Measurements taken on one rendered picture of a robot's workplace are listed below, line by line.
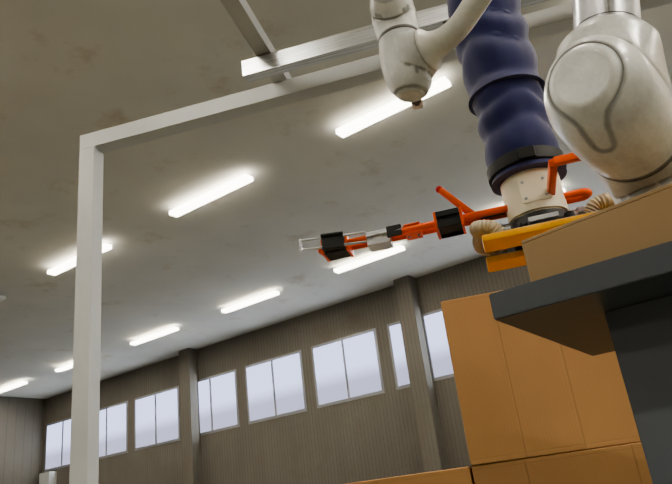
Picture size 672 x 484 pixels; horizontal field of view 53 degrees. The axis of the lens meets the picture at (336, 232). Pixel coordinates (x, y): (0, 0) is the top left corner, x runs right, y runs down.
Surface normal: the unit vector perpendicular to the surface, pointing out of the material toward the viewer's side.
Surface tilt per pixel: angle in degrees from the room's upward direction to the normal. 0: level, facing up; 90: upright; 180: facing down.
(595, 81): 92
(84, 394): 90
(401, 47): 91
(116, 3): 180
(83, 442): 90
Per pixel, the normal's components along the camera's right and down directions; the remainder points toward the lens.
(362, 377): -0.58, -0.25
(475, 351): -0.25, -0.35
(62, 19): 0.12, 0.91
